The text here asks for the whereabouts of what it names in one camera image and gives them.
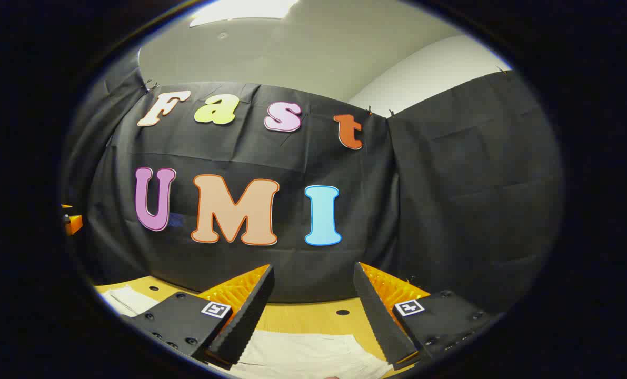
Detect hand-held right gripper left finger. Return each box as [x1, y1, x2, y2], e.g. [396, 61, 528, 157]
[121, 264, 275, 369]

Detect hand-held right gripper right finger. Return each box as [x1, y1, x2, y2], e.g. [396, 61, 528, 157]
[353, 262, 503, 372]

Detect cream white jeans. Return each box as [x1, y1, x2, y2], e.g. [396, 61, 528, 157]
[98, 285, 394, 379]

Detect black backdrop cloth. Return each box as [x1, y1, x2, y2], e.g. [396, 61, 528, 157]
[61, 45, 564, 316]

